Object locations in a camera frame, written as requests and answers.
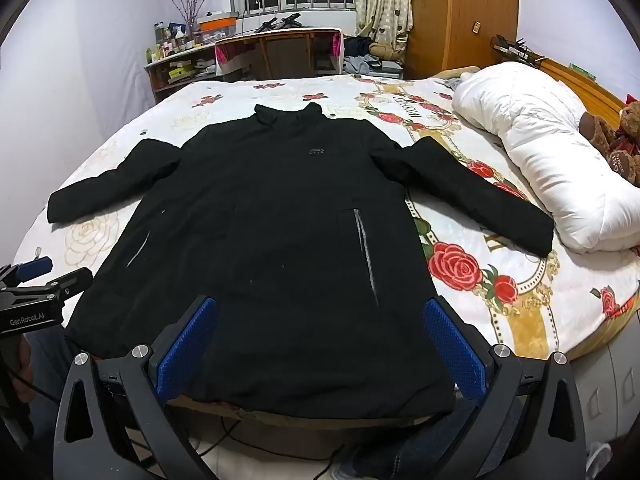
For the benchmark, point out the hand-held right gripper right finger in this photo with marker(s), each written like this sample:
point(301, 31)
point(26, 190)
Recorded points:
point(452, 345)

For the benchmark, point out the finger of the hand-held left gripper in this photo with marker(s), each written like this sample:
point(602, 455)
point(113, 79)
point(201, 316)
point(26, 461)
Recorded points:
point(65, 282)
point(30, 266)

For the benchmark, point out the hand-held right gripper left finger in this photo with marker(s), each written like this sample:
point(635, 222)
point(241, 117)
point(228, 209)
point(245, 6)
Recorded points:
point(185, 345)

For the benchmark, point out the black jacket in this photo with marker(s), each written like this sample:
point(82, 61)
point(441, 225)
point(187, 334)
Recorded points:
point(275, 210)

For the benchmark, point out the pile of dark clothes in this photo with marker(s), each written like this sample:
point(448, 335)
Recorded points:
point(365, 55)

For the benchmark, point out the person's left hand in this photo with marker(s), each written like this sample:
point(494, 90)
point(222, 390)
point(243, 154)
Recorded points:
point(21, 365)

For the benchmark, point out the person's jeans leg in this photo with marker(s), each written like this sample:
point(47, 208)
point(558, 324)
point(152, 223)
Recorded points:
point(400, 450)

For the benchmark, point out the grey bed base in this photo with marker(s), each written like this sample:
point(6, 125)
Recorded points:
point(605, 375)

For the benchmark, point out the white duvet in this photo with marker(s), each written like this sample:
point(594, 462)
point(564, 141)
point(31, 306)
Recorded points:
point(550, 135)

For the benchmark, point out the wooden desk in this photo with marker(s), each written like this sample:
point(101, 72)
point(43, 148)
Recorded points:
point(165, 72)

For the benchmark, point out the floral bedsheet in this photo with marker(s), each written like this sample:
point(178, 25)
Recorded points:
point(225, 97)

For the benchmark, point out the brown teddy bear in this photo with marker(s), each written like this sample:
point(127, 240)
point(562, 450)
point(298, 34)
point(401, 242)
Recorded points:
point(600, 135)

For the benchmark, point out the group of bottles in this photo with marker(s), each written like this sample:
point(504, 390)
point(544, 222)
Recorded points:
point(170, 42)

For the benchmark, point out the wooden headboard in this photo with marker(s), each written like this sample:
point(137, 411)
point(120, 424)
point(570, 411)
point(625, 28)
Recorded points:
point(590, 82)

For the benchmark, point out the orange lidded storage box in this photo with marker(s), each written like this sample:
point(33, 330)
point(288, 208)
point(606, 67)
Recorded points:
point(217, 24)

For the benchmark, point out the vase with blossom branches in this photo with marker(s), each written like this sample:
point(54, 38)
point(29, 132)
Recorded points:
point(192, 0)

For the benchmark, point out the wooden wardrobe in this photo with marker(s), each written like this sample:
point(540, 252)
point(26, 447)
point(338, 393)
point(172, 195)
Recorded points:
point(450, 10)

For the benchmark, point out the black gadget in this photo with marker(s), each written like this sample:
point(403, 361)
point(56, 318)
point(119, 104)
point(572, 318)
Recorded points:
point(282, 22)

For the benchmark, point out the heart patterned curtain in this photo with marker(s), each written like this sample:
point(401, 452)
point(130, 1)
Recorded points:
point(382, 0)

